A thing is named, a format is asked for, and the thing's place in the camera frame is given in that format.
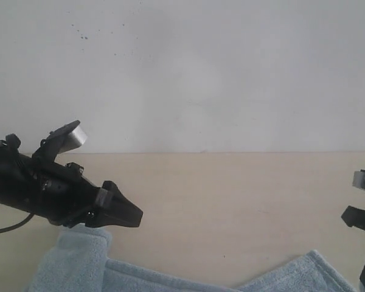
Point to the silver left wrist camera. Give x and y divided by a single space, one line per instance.
68 137

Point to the light blue terry towel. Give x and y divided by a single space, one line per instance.
79 262

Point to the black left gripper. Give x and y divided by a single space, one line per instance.
60 194

